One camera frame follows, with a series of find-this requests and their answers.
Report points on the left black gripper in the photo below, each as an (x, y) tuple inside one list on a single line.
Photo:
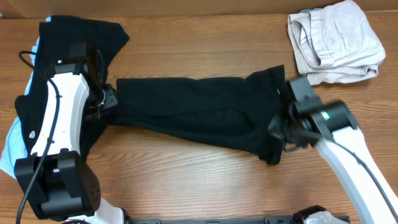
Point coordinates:
[(109, 98)]

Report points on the light blue garment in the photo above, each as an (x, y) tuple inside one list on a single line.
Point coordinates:
[(14, 147)]

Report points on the black polo shirt with logo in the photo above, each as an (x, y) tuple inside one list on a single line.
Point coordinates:
[(72, 60)]

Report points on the folded beige pants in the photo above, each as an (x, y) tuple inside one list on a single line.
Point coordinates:
[(335, 44)]

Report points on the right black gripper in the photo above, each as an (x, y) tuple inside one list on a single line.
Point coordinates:
[(280, 125)]

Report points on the black t-shirt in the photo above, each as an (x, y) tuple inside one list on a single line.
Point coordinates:
[(229, 112)]

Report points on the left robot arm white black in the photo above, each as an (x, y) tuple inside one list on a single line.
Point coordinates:
[(57, 183)]

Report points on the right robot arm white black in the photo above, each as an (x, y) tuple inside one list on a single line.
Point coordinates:
[(333, 131)]

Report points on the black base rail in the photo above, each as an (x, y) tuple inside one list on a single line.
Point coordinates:
[(265, 220)]

